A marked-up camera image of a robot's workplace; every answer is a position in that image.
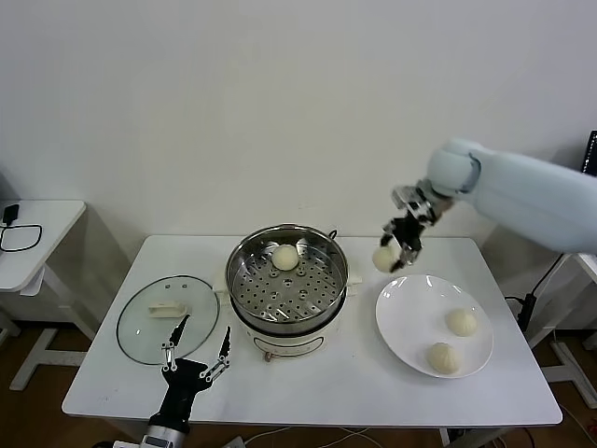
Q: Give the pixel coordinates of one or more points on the white side desk with laptop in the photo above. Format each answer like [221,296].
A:
[566,368]

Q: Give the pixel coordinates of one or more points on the white steamed baozi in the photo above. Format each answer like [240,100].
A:
[444,359]
[462,323]
[383,260]
[285,257]

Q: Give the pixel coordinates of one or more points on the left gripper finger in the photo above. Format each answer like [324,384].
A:
[169,357]
[224,351]

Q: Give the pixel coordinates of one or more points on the white side desk with adapter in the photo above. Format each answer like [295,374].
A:
[51,224]

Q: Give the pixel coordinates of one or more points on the round glass pot lid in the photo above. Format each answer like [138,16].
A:
[140,322]

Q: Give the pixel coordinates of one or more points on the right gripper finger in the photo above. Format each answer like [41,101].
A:
[391,228]
[411,255]

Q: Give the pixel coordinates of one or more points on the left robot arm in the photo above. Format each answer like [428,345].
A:
[165,434]

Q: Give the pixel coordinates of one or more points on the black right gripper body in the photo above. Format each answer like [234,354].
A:
[409,232]

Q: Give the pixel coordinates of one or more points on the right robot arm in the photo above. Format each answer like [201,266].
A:
[513,186]

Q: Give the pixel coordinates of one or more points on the black power adapter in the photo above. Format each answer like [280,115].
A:
[11,214]

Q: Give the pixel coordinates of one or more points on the black power brick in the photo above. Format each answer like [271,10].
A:
[527,310]

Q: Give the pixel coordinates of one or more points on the white round plate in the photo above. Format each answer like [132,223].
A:
[410,317]

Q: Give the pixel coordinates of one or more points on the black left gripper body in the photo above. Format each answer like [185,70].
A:
[184,385]

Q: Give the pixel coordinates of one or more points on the stainless steel steamer basket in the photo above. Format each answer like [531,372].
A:
[261,280]

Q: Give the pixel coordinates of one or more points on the white electric cooker base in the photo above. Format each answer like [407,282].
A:
[284,343]

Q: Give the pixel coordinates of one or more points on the dark open laptop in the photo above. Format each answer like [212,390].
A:
[591,154]

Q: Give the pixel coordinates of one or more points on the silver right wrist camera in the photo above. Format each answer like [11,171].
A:
[406,196]

